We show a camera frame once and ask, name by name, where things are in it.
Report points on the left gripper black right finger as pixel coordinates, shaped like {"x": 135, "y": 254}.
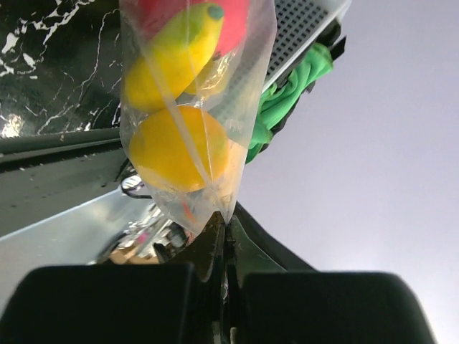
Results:
{"x": 253, "y": 250}

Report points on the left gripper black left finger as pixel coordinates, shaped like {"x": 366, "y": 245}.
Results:
{"x": 205, "y": 252}

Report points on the clear zip top bag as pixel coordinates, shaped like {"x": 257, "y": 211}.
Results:
{"x": 229, "y": 88}

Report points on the orange fake fruit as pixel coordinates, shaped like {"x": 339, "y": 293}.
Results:
{"x": 160, "y": 155}

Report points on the yellow fake banana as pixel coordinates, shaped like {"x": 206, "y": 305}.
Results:
{"x": 174, "y": 56}

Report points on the red fake fruit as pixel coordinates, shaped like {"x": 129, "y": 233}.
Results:
{"x": 155, "y": 13}

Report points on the green cloth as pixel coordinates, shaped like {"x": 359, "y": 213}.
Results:
{"x": 261, "y": 135}

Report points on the white plastic basket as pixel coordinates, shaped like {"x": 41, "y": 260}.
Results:
{"x": 300, "y": 24}

